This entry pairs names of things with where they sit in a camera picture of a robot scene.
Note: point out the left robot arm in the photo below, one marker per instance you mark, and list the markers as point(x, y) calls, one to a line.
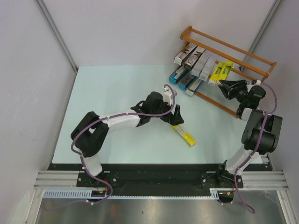
point(89, 135)

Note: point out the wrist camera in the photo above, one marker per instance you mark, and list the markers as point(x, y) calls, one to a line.
point(252, 84)
point(169, 95)

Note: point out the lilac text-side toothpaste box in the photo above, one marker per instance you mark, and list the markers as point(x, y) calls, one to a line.
point(200, 64)

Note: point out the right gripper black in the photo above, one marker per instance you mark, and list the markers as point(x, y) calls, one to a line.
point(228, 84)

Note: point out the aluminium frame rail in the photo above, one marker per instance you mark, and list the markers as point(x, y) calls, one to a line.
point(56, 180)

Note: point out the silver black R&O charcoal box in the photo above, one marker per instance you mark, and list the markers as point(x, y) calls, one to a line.
point(182, 55)

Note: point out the orange wooden shelf rack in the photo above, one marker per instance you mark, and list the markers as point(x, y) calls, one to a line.
point(241, 70)

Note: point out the white slotted cable duct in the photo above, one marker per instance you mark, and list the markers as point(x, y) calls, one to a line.
point(74, 194)

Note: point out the lilac Protefix toothpaste box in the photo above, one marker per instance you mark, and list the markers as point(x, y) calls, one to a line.
point(207, 68)

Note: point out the yellow Curaprox box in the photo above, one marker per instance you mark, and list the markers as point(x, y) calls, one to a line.
point(216, 72)
point(228, 65)
point(185, 135)

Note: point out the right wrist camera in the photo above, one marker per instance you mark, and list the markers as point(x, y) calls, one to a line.
point(252, 84)

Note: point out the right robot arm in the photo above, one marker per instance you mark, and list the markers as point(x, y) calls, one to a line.
point(261, 133)

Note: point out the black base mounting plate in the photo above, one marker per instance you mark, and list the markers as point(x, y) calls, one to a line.
point(163, 180)

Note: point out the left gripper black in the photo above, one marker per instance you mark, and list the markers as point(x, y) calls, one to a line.
point(174, 119)

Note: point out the blue toothpaste box with barcode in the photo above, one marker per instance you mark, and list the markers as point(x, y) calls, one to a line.
point(178, 74)

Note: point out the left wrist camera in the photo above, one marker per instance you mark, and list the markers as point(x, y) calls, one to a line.
point(169, 95)

